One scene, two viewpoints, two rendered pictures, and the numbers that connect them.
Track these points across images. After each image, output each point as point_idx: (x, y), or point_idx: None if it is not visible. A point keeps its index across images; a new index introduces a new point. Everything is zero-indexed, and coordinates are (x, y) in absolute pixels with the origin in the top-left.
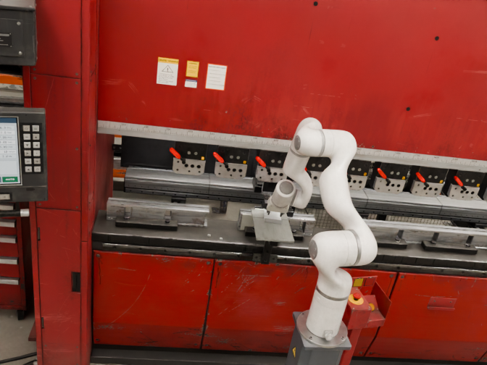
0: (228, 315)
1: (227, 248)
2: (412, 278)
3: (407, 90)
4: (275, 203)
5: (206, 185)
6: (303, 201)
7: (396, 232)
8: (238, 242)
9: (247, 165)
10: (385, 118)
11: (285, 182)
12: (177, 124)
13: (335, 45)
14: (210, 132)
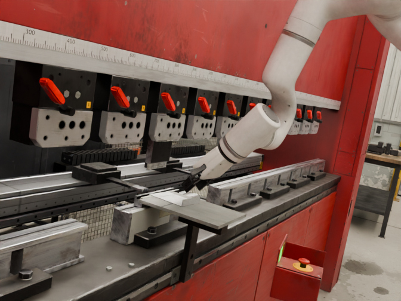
0: None
1: (145, 277)
2: (273, 233)
3: (267, 2)
4: (240, 151)
5: (14, 196)
6: (285, 132)
7: (247, 187)
8: (157, 259)
9: (26, 162)
10: (253, 36)
11: (264, 106)
12: (49, 22)
13: None
14: (102, 46)
